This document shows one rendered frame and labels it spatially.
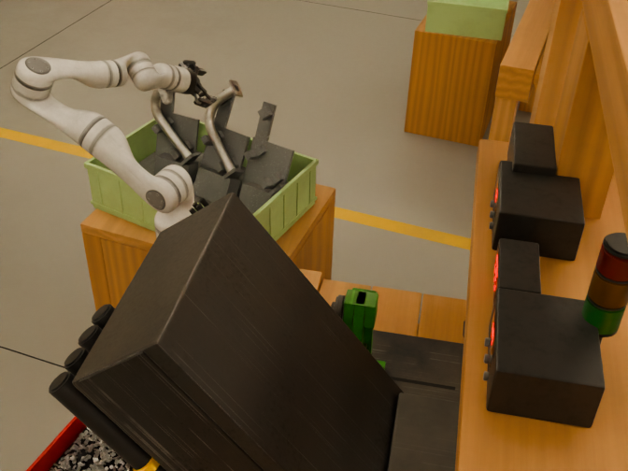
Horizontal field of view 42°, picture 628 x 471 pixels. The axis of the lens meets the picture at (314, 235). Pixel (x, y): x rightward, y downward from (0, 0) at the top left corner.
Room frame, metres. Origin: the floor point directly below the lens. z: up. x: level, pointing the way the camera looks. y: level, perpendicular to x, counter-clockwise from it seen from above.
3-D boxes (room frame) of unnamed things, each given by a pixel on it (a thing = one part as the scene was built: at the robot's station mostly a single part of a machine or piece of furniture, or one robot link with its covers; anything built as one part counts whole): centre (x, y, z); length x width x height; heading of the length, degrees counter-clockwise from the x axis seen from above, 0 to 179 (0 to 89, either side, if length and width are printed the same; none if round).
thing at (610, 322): (0.79, -0.38, 1.62); 0.05 x 0.05 x 0.05
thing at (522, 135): (1.21, -0.37, 1.59); 0.15 x 0.07 x 0.07; 170
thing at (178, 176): (1.64, 0.35, 1.19); 0.09 x 0.09 x 0.17; 64
